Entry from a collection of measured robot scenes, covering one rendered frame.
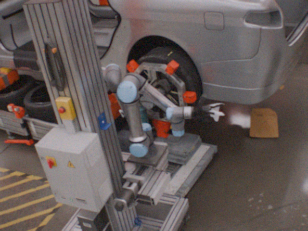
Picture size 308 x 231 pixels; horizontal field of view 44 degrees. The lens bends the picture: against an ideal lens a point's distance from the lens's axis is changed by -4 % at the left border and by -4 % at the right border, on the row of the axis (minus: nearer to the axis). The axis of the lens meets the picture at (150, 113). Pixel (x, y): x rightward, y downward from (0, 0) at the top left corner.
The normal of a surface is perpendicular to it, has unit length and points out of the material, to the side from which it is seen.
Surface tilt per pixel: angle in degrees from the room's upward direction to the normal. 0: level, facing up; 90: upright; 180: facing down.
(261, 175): 0
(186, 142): 0
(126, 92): 82
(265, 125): 2
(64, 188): 92
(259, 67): 92
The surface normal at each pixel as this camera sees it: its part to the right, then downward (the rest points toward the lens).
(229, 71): -0.52, 0.51
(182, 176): -0.15, -0.85
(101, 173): 0.90, 0.10
